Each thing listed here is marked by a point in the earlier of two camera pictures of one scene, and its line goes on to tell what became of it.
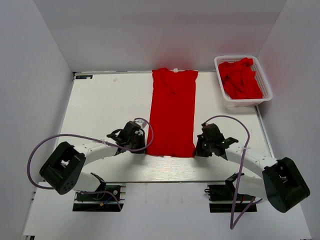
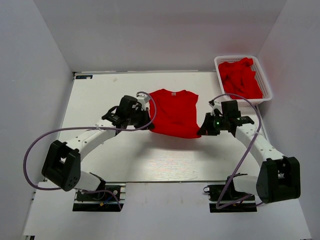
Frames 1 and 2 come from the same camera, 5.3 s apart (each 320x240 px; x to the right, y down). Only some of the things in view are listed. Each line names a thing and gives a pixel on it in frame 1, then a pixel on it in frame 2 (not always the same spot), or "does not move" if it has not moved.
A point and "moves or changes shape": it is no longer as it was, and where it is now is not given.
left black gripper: (141, 135) to (146, 117)
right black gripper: (199, 151) to (206, 128)
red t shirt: (172, 113) moves or changes shape
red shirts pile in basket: (239, 79) does not move
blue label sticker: (84, 77) does not move
